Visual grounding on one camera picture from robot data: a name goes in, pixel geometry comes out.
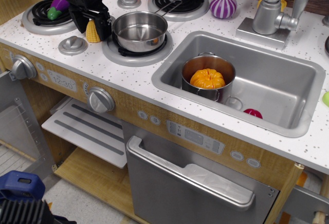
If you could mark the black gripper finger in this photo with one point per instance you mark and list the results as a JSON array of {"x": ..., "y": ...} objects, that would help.
[
  {"x": 78, "y": 17},
  {"x": 103, "y": 22}
]

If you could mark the yellow toy corn cob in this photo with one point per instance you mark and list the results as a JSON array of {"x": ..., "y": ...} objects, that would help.
[{"x": 91, "y": 32}]

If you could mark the front right stove burner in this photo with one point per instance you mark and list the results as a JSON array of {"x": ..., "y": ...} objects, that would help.
[{"x": 115, "y": 53}]

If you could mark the stove burner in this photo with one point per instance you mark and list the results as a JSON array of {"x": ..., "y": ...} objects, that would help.
[
  {"x": 179, "y": 10},
  {"x": 36, "y": 21},
  {"x": 115, "y": 53}
]

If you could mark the front left stove burner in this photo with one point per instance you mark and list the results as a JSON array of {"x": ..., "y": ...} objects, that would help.
[{"x": 36, "y": 21}]

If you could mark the back right stove burner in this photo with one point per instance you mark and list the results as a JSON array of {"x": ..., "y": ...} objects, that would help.
[{"x": 179, "y": 10}]

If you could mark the purple toy eggplant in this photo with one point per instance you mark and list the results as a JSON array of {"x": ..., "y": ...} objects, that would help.
[{"x": 57, "y": 8}]

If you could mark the grey countertop knob front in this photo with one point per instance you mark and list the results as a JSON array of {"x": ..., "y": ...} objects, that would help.
[{"x": 72, "y": 46}]

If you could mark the grey countertop knob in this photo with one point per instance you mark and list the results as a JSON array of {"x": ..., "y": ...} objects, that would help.
[
  {"x": 128, "y": 4},
  {"x": 72, "y": 46}
]

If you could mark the grey countertop knob back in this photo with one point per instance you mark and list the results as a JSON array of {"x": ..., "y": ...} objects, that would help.
[{"x": 128, "y": 4}]

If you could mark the small steel saucepan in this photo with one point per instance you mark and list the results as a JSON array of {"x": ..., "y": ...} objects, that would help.
[{"x": 140, "y": 31}]

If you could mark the left oven dial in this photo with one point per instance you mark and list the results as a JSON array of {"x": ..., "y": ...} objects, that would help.
[{"x": 22, "y": 68}]

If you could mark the oven dial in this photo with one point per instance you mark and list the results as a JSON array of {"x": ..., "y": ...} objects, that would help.
[
  {"x": 22, "y": 68},
  {"x": 99, "y": 100}
]

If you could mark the right oven dial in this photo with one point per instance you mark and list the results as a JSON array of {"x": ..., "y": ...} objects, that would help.
[{"x": 99, "y": 100}]

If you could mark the white oven rack shelf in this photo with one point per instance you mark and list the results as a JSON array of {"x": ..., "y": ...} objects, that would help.
[{"x": 99, "y": 134}]

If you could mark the orange toy pumpkin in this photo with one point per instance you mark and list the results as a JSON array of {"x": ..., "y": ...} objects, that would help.
[{"x": 207, "y": 79}]

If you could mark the purple striped toy onion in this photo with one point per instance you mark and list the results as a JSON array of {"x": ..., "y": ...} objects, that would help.
[{"x": 223, "y": 8}]

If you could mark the steel pot in sink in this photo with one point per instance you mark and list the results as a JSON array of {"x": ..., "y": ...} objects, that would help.
[{"x": 208, "y": 60}]

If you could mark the open oven door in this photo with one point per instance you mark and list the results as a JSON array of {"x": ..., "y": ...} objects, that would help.
[{"x": 23, "y": 145}]

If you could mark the silver toy faucet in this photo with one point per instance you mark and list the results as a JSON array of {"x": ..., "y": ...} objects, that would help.
[{"x": 270, "y": 26}]

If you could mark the silver dishwasher door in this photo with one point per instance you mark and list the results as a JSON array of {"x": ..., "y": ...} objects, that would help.
[{"x": 171, "y": 184}]

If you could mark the red toy vegetable in sink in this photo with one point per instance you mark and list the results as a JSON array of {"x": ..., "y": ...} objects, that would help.
[{"x": 253, "y": 112}]

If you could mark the blue clamp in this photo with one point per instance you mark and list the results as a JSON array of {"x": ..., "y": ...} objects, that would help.
[{"x": 17, "y": 186}]

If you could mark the yellow toy behind faucet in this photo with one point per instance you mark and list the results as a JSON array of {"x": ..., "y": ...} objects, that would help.
[{"x": 283, "y": 4}]

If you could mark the black ribbed device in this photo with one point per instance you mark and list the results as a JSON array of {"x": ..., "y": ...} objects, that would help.
[{"x": 29, "y": 212}]

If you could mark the green toy at right edge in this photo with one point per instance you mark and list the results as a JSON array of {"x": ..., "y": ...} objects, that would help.
[{"x": 325, "y": 98}]

